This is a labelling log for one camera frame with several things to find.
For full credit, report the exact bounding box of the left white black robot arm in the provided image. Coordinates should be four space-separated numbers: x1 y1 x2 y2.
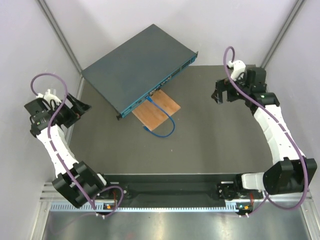
24 90 114 208

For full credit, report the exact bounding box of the right aluminium frame post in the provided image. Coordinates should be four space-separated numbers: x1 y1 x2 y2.
260 0 307 69

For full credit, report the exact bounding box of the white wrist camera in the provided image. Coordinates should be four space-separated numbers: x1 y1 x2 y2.
36 89 62 105
227 60 246 81

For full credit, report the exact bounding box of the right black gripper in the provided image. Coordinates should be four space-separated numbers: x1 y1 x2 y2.
211 71 251 105

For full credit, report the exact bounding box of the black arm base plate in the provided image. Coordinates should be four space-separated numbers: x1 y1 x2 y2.
103 173 263 201

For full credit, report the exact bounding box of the left aluminium frame post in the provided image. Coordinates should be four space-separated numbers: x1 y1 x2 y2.
36 0 82 74

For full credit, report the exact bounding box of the aluminium frame post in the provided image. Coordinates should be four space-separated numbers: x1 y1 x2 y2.
260 0 307 69
36 0 82 74

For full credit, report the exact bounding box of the slotted cable duct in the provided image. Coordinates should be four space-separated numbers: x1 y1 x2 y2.
50 201 252 213

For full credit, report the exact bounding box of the dark blue network switch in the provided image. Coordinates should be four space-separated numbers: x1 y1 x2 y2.
81 24 198 120

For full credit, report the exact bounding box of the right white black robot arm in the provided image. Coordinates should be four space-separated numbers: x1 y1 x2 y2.
211 61 317 198

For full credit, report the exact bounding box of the blue ethernet cable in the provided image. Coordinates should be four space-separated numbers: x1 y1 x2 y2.
143 96 176 139

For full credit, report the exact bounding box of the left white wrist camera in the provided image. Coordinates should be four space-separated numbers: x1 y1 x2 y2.
36 89 62 105

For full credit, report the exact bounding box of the wooden board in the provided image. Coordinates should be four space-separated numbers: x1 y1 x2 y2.
132 90 181 131

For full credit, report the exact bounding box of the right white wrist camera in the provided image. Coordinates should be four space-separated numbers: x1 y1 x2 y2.
227 60 246 81

